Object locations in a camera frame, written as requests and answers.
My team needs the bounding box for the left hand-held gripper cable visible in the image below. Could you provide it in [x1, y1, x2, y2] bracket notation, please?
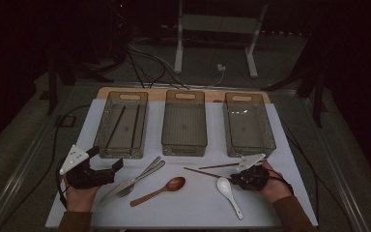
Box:
[55, 158, 71, 208]

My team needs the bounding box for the black stand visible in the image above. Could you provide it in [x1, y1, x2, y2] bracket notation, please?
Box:
[260, 64, 328, 129]
[46, 57, 114, 116]

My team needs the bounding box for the white ceramic spoon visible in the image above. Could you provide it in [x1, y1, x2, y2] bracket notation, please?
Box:
[216, 176, 244, 220]

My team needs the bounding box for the white table mat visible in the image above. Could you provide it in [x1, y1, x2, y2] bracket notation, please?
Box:
[44, 98, 319, 229]

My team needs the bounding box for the white metal stand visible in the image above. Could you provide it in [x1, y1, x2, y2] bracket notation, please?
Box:
[173, 0, 269, 79]

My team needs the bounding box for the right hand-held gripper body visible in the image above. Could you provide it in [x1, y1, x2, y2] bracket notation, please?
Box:
[230, 153, 271, 191]

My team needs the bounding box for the person's left hand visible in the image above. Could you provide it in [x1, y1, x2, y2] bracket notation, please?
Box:
[65, 185, 101, 213]

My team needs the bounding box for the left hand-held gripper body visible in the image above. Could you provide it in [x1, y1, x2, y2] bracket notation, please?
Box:
[59, 144, 115, 190]

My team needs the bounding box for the wooden spoon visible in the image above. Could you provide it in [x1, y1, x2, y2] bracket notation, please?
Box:
[129, 176, 186, 208]

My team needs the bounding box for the right hand-held gripper cable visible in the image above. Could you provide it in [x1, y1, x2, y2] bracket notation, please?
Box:
[266, 167, 295, 196]

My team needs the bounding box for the white cable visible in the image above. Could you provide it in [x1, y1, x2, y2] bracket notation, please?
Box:
[206, 69, 227, 89]

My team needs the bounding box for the smoky clear plastic bin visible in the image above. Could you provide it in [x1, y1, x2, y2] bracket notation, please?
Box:
[160, 89, 209, 158]
[93, 90, 149, 160]
[222, 92, 277, 159]

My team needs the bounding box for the person's right hand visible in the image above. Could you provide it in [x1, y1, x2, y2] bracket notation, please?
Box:
[258, 159, 293, 204]

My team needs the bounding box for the hand-held gripper cable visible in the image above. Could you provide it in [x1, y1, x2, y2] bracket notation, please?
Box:
[266, 167, 295, 196]
[55, 158, 71, 208]

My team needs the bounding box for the bundle of floor cables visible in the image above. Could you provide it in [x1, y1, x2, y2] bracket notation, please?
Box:
[127, 42, 191, 91]

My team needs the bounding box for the black chopstick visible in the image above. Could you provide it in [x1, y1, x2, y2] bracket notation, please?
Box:
[105, 105, 127, 149]
[130, 104, 141, 149]

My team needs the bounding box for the black floor cable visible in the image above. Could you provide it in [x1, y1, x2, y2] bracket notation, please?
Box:
[279, 119, 352, 232]
[0, 104, 91, 232]

